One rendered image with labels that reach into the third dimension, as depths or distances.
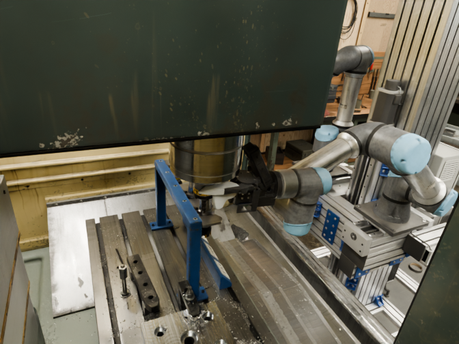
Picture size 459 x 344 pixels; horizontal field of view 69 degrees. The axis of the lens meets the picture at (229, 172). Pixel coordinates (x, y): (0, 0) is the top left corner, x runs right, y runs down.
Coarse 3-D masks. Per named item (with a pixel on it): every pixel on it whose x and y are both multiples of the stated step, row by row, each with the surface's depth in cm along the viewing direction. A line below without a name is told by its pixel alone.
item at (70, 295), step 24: (120, 192) 178; (144, 192) 184; (168, 192) 188; (48, 216) 162; (72, 216) 165; (96, 216) 168; (120, 216) 171; (72, 240) 158; (72, 264) 151; (72, 288) 144; (72, 312) 138
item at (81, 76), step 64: (0, 0) 38; (64, 0) 40; (128, 0) 43; (192, 0) 46; (256, 0) 50; (320, 0) 54; (0, 64) 40; (64, 64) 43; (128, 64) 46; (192, 64) 50; (256, 64) 54; (320, 64) 60; (0, 128) 43; (64, 128) 47; (128, 128) 50; (192, 128) 55; (256, 128) 60
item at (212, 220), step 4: (204, 216) 104; (208, 216) 105; (212, 216) 105; (216, 216) 105; (220, 216) 105; (204, 220) 102; (208, 220) 103; (212, 220) 103; (216, 220) 103; (220, 220) 103; (204, 224) 101; (208, 224) 101; (212, 224) 101; (216, 224) 102
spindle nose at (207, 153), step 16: (176, 144) 65; (192, 144) 63; (208, 144) 63; (224, 144) 64; (240, 144) 68; (176, 160) 67; (192, 160) 65; (208, 160) 65; (224, 160) 66; (240, 160) 71; (192, 176) 67; (208, 176) 66; (224, 176) 68
